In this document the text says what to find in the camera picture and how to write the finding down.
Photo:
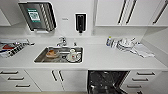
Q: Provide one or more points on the small wall label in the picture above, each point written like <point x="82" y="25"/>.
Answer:
<point x="64" y="19"/>

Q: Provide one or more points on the chrome faucet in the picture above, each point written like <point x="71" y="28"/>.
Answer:
<point x="62" y="41"/>

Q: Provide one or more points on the black soap dispenser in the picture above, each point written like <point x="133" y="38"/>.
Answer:
<point x="80" y="22"/>

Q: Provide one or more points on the bowl with orange food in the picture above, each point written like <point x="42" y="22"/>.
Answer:
<point x="52" y="53"/>

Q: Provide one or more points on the stack of white plates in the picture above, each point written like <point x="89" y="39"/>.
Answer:
<point x="125" y="44"/>

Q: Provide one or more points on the white cloth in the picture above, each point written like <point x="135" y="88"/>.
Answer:
<point x="142" y="50"/>

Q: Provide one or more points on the steel paper towel dispenser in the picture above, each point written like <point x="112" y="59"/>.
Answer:
<point x="37" y="16"/>

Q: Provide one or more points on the small chrome sink knob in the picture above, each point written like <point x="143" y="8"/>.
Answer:
<point x="75" y="43"/>

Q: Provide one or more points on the white wall outlet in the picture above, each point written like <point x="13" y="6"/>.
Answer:
<point x="93" y="32"/>

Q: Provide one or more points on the small white bottle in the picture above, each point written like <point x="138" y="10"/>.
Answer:
<point x="114" y="43"/>

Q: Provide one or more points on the white cup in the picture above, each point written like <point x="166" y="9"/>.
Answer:
<point x="73" y="55"/>

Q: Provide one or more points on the stainless steel dishwasher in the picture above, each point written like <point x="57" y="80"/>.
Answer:
<point x="105" y="82"/>

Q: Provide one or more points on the stainless steel sink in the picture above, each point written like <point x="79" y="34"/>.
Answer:
<point x="40" y="58"/>

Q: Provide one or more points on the white three-door wall cabinet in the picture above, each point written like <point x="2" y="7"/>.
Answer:
<point x="131" y="12"/>

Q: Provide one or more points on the white narrow drawer cabinet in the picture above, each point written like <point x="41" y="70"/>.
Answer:
<point x="143" y="80"/>

